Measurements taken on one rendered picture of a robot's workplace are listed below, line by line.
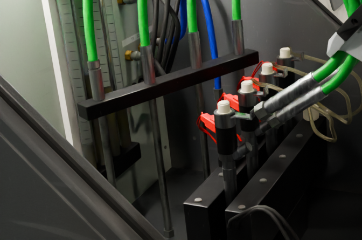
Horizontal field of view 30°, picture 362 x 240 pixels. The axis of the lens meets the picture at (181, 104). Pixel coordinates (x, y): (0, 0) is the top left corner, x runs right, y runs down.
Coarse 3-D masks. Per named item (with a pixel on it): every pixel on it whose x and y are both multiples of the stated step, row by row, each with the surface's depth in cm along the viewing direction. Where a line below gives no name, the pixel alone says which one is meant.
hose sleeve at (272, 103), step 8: (312, 72) 81; (304, 80) 81; (312, 80) 80; (288, 88) 83; (296, 88) 82; (304, 88) 81; (312, 88) 81; (280, 96) 83; (288, 96) 83; (296, 96) 82; (264, 104) 85; (272, 104) 84; (280, 104) 84; (272, 112) 85
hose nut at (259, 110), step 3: (261, 102) 86; (258, 105) 86; (261, 105) 85; (255, 108) 86; (258, 108) 86; (261, 108) 85; (255, 111) 86; (258, 111) 85; (261, 111) 85; (264, 111) 85; (255, 114) 86; (258, 114) 86; (261, 114) 85; (264, 114) 85; (267, 114) 85; (270, 114) 85; (258, 117) 86; (261, 117) 86; (264, 117) 86; (267, 117) 86
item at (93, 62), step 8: (88, 0) 92; (352, 0) 75; (360, 0) 75; (88, 8) 93; (352, 8) 75; (88, 16) 93; (88, 24) 94; (88, 32) 94; (88, 40) 95; (88, 48) 95; (88, 56) 96; (96, 56) 96; (336, 56) 78; (344, 56) 78; (88, 64) 96; (96, 64) 96; (328, 64) 79; (336, 64) 79; (320, 72) 80; (328, 72) 79; (320, 80) 80
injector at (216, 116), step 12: (216, 120) 89; (228, 120) 88; (216, 132) 90; (228, 132) 89; (228, 144) 89; (228, 156) 90; (240, 156) 90; (228, 168) 91; (228, 180) 92; (228, 192) 93; (228, 204) 93
